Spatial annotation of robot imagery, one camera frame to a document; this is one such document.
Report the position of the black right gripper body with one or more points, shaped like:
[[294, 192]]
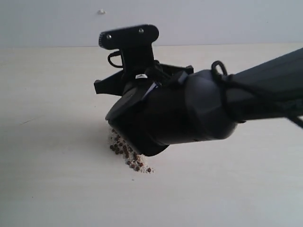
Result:
[[117, 83]]

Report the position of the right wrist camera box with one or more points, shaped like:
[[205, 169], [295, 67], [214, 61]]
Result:
[[134, 45]]

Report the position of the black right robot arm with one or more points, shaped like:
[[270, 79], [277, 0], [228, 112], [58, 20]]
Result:
[[160, 110]]

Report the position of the pile of grains and pellets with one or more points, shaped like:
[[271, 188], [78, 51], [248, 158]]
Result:
[[132, 159]]

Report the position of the small white wall hook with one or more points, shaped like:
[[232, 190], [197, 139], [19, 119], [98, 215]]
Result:
[[102, 12]]

